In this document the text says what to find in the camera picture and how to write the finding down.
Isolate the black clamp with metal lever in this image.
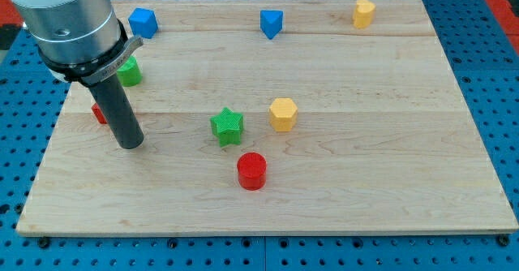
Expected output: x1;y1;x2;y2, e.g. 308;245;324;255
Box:
38;20;144;88

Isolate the blue triangle block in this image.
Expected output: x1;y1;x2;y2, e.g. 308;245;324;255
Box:
260;10;284;40

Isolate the wooden board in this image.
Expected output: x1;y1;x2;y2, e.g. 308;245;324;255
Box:
17;0;518;237

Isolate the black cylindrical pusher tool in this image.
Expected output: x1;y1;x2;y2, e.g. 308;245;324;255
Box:
89;75;144;149

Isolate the yellow hexagon block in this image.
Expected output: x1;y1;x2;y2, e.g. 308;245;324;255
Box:
268;98;298;132

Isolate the green star block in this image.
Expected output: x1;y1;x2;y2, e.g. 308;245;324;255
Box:
210;107;244;147

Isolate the green cylinder block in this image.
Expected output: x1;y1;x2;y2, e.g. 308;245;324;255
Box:
117;56;142;87

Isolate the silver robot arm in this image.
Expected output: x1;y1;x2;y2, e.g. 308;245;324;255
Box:
11;0;121;64

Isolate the blue cube block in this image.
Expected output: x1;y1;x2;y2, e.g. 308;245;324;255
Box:
128;8;158;39

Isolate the red cylinder block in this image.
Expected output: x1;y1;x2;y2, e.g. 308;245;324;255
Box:
237;152;267;191

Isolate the yellow heart block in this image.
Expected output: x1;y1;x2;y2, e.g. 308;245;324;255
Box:
352;0;376;29

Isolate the red block behind tool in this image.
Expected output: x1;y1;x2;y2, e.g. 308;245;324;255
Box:
91;103;107;124

